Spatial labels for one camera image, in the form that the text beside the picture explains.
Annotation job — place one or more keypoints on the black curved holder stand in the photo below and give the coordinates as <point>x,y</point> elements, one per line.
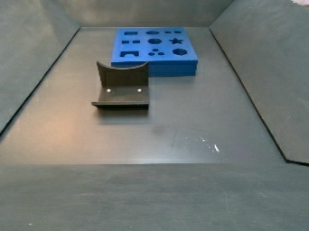
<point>124,81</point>

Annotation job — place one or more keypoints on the blue shape sorter block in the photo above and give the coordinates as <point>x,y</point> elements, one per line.
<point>163,46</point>

